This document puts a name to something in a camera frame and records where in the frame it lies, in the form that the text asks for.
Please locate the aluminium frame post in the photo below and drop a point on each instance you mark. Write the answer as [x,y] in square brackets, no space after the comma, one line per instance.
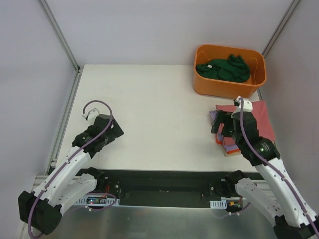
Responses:
[281,26]
[59,34]

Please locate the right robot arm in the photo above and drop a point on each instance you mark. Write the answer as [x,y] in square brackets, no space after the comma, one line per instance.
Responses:
[289,214]

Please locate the right white cable duct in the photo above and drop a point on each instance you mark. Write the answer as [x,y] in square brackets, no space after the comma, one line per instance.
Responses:
[224,204]

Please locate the left aluminium frame post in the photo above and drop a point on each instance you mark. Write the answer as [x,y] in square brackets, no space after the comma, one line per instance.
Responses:
[59,34]

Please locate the left white cable duct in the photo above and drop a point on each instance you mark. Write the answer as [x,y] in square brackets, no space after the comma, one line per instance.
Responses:
[96,201]

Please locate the green t shirt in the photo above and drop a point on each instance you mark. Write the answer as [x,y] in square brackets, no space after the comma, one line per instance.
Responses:
[232,69]

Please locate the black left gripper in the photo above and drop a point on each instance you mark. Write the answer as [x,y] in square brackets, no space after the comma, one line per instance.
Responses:
[112,127]

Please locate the orange plastic bin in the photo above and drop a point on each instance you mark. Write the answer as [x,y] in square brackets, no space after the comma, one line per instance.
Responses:
[219,88]

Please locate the white cable duct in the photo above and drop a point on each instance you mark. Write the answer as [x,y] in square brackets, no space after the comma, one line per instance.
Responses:
[224,204]
[96,201]

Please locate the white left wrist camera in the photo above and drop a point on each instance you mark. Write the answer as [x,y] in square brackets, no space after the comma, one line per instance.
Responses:
[91,115]

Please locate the folded purple t shirt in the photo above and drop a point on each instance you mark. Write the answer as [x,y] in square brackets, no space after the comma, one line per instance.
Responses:
[220,137]

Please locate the folded orange t shirt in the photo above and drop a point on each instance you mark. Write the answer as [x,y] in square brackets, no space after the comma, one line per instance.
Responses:
[228,148]

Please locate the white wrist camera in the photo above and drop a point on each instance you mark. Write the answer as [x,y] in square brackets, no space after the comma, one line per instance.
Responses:
[242,104]
[91,115]

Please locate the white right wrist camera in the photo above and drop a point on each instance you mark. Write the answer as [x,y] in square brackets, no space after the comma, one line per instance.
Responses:
[242,104]

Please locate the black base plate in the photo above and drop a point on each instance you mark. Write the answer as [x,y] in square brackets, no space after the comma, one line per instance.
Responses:
[164,188]

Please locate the pink t shirt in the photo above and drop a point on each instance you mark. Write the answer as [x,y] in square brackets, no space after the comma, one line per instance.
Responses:
[260,113]

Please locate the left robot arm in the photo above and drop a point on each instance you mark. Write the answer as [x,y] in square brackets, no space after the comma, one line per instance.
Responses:
[43,208]

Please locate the right aluminium frame post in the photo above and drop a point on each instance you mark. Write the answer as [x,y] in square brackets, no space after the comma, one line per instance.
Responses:
[281,26]

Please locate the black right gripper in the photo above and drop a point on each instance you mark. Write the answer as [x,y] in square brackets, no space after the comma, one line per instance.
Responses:
[225,123]

